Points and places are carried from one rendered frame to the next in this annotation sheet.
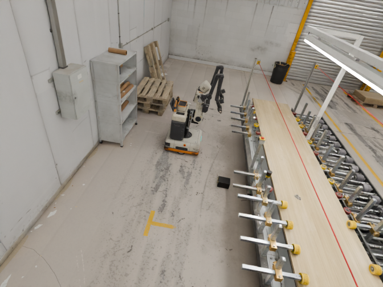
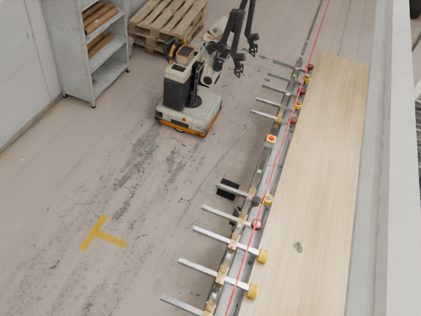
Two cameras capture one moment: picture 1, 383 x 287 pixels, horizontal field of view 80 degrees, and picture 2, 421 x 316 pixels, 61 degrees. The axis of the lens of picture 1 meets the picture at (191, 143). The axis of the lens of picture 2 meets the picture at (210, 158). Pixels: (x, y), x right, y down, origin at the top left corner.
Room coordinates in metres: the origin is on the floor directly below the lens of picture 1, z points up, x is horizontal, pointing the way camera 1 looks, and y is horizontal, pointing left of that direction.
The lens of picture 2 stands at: (0.47, -0.84, 3.06)
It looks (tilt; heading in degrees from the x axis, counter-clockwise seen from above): 48 degrees down; 11
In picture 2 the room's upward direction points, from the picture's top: 11 degrees clockwise
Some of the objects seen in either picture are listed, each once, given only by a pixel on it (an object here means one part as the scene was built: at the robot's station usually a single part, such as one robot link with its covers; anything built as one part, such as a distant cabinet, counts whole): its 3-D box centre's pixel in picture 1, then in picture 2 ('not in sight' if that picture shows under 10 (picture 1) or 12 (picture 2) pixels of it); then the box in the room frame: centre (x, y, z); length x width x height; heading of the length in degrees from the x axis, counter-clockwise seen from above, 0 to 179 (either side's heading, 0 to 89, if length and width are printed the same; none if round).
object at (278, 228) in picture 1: (271, 241); (208, 310); (1.24, -0.85, 0.93); 0.04 x 0.04 x 0.48; 88
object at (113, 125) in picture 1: (118, 98); (91, 29); (3.81, 1.49, 0.78); 0.90 x 0.45 x 1.55; 178
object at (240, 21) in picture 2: (219, 87); (237, 34); (3.50, -0.29, 1.40); 0.11 x 0.06 x 0.43; 179
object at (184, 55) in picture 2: (182, 106); (185, 55); (3.74, 0.28, 0.87); 0.23 x 0.15 x 0.11; 178
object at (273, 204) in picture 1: (267, 218); (222, 273); (1.49, -0.85, 0.93); 0.04 x 0.04 x 0.48; 88
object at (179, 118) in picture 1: (181, 119); (185, 77); (3.74, 0.25, 0.59); 0.55 x 0.34 x 0.83; 178
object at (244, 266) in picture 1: (273, 272); not in sight; (0.95, -0.80, 0.95); 0.50 x 0.04 x 0.04; 88
